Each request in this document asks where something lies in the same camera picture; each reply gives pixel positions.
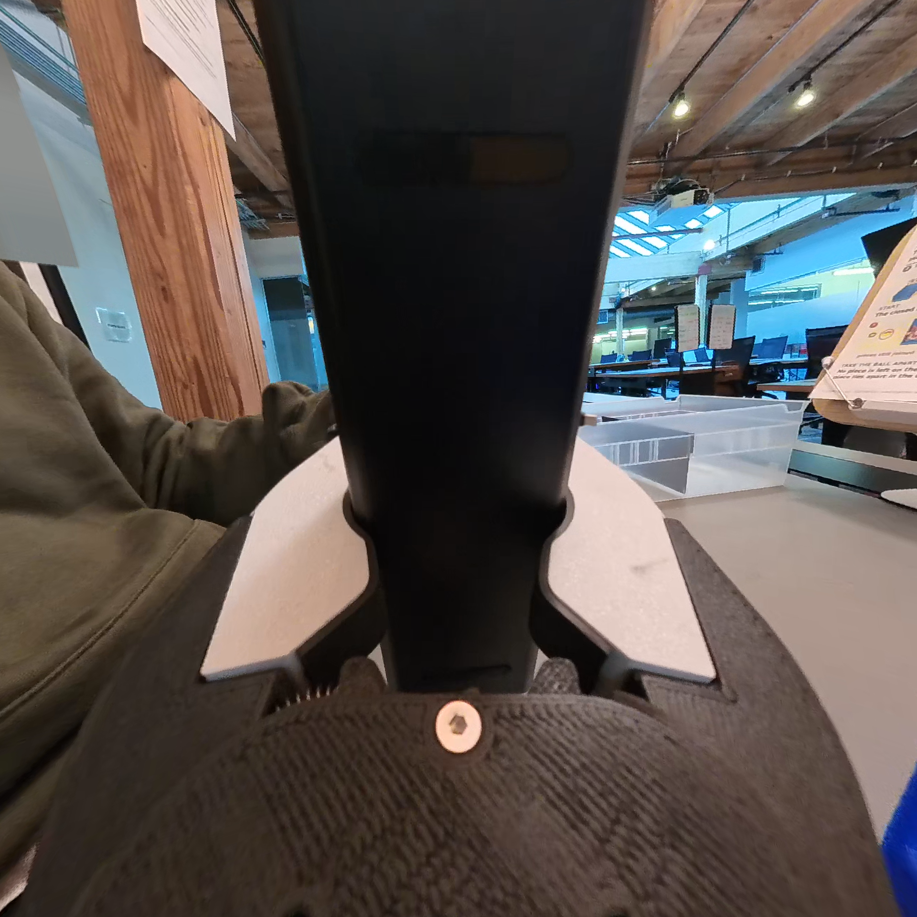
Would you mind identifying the white ceiling projector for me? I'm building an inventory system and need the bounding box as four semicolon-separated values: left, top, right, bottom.
652;182;715;217

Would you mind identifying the dark door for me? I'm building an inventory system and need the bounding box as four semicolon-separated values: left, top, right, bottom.
261;276;320;391

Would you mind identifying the blue plastic object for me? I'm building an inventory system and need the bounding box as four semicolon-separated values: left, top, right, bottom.
881;774;917;917

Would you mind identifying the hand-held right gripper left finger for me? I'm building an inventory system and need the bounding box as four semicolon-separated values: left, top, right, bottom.
199;436;391;699

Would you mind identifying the wooden office table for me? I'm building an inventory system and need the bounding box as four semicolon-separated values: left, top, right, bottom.
589;358;742;398

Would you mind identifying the grey desk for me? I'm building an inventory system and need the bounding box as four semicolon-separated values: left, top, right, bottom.
580;466;917;839

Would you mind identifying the printed instruction sheet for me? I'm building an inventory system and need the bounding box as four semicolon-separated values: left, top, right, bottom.
817;240;917;411

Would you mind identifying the person's olive green hoodie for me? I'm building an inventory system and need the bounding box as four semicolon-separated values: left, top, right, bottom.
0;401;230;882

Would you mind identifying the wooden pillar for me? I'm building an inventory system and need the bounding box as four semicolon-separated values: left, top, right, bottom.
61;0;272;425

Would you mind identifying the white paper sheet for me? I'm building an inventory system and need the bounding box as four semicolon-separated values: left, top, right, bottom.
136;0;237;141

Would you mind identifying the clear plastic bin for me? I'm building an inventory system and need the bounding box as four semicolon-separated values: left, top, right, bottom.
576;393;809;502

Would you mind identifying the wooden document stand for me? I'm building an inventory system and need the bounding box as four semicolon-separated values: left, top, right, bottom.
808;224;917;434

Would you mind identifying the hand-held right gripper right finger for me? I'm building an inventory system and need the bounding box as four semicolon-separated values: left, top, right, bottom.
529;438;719;696

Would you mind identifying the person's left forearm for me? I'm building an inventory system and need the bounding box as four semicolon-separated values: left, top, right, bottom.
0;261;338;527

